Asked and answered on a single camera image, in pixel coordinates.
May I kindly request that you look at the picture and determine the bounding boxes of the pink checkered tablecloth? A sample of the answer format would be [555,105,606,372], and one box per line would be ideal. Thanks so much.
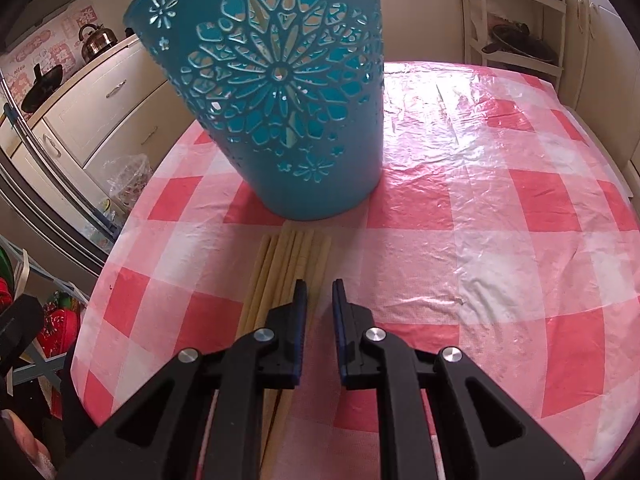
[71,63,639,479]

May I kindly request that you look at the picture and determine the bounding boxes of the clear floral trash bin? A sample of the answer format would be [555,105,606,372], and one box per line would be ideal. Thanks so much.
[103,154,153,211]

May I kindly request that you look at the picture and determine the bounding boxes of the blue perforated plastic bin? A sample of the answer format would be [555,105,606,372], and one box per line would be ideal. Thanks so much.
[124,0,384,221]

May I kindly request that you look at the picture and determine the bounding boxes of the white storage trolley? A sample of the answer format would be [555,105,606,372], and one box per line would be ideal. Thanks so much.
[462,0,567,88]

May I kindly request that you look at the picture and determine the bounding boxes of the black wok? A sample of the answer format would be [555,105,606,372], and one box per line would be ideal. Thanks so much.
[21,64,64,114]

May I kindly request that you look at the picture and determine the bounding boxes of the steel kettle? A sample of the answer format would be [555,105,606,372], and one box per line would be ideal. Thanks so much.
[78,23,117,63]

